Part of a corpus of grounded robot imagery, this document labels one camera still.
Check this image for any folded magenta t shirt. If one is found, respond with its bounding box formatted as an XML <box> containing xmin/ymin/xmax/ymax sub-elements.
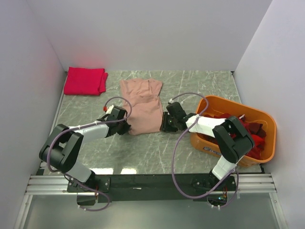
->
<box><xmin>63</xmin><ymin>67</ymin><xmax>108</xmax><ymax>96</ymax></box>

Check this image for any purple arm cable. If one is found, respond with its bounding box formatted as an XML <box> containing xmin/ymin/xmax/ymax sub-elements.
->
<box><xmin>46</xmin><ymin>96</ymin><xmax>133</xmax><ymax>212</ymax></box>
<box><xmin>170</xmin><ymin>92</ymin><xmax>240</xmax><ymax>208</ymax></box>

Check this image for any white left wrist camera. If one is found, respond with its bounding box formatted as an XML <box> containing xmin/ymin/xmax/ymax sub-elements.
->
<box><xmin>103</xmin><ymin>105</ymin><xmax>115</xmax><ymax>114</ymax></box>

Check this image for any pink t shirt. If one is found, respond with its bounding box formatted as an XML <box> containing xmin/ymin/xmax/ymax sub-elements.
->
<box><xmin>120</xmin><ymin>78</ymin><xmax>163</xmax><ymax>135</ymax></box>

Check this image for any black base beam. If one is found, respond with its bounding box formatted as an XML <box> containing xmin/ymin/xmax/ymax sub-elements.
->
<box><xmin>66</xmin><ymin>174</ymin><xmax>236</xmax><ymax>203</ymax></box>

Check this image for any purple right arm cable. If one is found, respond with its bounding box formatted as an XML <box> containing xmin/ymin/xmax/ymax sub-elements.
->
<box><xmin>170</xmin><ymin>92</ymin><xmax>240</xmax><ymax>208</ymax></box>

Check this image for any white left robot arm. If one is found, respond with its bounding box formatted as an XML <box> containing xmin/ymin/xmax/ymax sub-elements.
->
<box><xmin>39</xmin><ymin>105</ymin><xmax>131</xmax><ymax>192</ymax></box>

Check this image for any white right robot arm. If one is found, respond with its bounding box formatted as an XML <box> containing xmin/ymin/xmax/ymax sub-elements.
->
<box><xmin>160</xmin><ymin>102</ymin><xmax>255</xmax><ymax>190</ymax></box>

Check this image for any bright red t shirt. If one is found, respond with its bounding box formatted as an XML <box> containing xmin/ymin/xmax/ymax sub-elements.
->
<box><xmin>251</xmin><ymin>135</ymin><xmax>265</xmax><ymax>150</ymax></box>

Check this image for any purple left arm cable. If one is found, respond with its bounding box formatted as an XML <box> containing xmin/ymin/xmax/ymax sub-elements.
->
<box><xmin>46</xmin><ymin>96</ymin><xmax>133</xmax><ymax>212</ymax></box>

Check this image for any orange plastic bin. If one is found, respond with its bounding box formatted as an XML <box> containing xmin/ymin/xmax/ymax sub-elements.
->
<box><xmin>203</xmin><ymin>95</ymin><xmax>277</xmax><ymax>167</ymax></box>

